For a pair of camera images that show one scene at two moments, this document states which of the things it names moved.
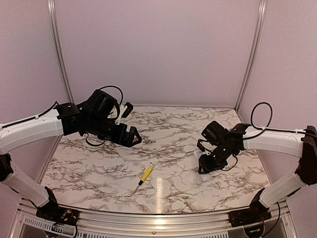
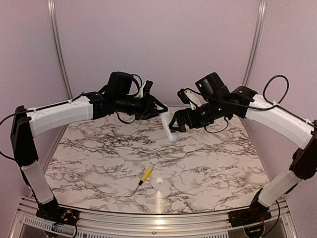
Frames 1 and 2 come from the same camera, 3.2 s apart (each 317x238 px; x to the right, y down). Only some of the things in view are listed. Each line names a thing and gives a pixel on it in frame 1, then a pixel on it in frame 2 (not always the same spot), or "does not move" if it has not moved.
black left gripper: (128, 142) → (149, 109)
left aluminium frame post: (52, 15) does not move
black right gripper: (207, 166) → (190, 122)
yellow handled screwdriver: (145, 176) does not move
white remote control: (204, 177) → (166, 118)
